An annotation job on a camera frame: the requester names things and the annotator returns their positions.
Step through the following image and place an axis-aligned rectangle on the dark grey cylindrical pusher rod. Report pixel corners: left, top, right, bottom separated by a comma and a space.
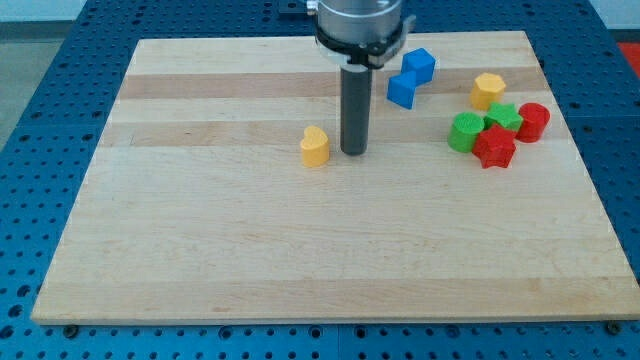
340, 69, 373, 156

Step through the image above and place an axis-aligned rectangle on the yellow heart block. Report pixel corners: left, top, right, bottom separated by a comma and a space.
300, 126, 330, 167

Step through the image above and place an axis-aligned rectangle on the blue triangle block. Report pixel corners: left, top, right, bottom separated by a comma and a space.
387, 71, 417, 110

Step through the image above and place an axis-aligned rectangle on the blue cube block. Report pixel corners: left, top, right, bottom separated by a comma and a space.
401, 48, 436, 85

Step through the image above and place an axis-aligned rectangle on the green cylinder block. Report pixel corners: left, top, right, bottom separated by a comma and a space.
447, 112, 484, 153

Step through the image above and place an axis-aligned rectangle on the yellow hexagon block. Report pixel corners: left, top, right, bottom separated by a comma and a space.
470, 73, 506, 110

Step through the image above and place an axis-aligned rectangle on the green star block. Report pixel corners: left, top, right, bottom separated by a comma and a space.
484, 102, 523, 132

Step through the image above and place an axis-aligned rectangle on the red star block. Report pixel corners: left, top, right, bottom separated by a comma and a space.
472, 124, 516, 169

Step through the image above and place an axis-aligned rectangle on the light wooden board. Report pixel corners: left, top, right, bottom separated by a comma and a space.
31, 31, 639, 325

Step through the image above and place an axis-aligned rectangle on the red cylinder block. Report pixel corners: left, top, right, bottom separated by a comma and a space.
516, 102, 551, 143

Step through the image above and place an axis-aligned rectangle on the blue perforated metal table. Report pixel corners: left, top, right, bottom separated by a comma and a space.
1, 1, 639, 359

